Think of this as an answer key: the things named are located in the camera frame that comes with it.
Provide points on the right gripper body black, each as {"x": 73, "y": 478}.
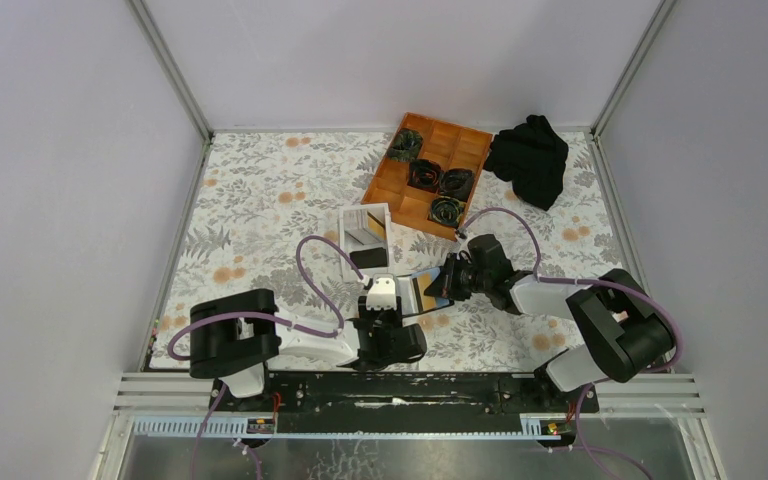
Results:
{"x": 462, "y": 280}

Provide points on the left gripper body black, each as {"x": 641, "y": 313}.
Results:
{"x": 379, "y": 319}

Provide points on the black leather card holder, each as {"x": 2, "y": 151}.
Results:
{"x": 414, "y": 291}

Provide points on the white plastic card box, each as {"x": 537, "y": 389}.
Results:
{"x": 347, "y": 244}

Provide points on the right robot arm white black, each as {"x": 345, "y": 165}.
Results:
{"x": 623, "y": 333}

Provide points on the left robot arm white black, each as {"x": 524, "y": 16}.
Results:
{"x": 232, "y": 339}

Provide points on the black card in box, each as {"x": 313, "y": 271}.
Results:
{"x": 370, "y": 258}

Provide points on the dark rolled item bottom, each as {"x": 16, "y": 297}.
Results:
{"x": 447, "y": 211}

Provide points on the dark rolled item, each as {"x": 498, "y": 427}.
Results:
{"x": 447, "y": 211}
{"x": 457, "y": 183}
{"x": 425, "y": 175}
{"x": 405, "y": 146}

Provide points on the dark rolled item right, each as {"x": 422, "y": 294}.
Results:
{"x": 457, "y": 183}

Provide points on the orange compartment tray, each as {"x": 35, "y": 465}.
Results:
{"x": 447, "y": 144}

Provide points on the dark rolled item middle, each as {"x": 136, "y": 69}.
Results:
{"x": 425, "y": 175}

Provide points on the black crumpled cloth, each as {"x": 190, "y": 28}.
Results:
{"x": 531, "y": 157}

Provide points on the dark rolled item top left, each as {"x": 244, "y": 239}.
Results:
{"x": 405, "y": 146}

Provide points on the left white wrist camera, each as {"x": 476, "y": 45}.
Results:
{"x": 382, "y": 293}

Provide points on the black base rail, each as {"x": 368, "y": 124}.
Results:
{"x": 405, "y": 400}

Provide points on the slotted cable duct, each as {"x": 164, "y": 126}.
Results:
{"x": 261, "y": 428}

